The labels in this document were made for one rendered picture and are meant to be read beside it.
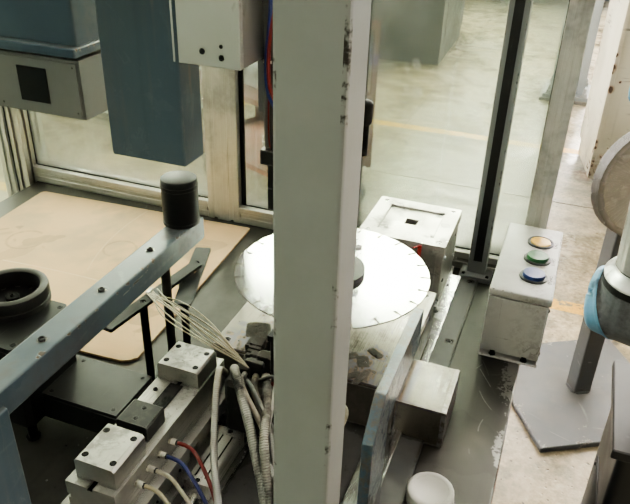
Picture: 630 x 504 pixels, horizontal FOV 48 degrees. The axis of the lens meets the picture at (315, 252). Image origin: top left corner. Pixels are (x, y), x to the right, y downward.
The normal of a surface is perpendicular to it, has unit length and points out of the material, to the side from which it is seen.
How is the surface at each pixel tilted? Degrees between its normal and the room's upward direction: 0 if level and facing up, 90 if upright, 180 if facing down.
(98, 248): 0
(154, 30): 90
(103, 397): 0
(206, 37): 90
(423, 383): 0
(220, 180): 90
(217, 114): 90
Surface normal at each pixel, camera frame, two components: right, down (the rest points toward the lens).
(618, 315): -0.70, 0.46
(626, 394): 0.03, -0.87
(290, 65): -0.36, 0.46
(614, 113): -0.11, 0.50
